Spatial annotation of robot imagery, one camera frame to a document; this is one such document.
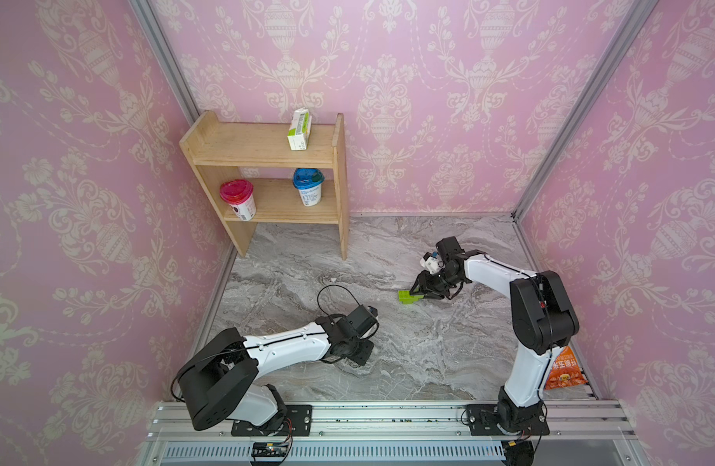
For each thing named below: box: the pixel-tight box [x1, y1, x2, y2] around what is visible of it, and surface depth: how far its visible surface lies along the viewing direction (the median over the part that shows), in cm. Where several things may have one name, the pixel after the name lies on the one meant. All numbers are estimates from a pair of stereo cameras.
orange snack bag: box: [544, 345, 589, 391], surface depth 79 cm
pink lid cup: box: [219, 178, 257, 222], surface depth 86 cm
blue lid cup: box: [292, 166, 326, 207], surface depth 91 cm
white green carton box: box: [286, 106, 313, 151], surface depth 79 cm
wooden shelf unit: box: [178, 110, 349, 261], surface depth 87 cm
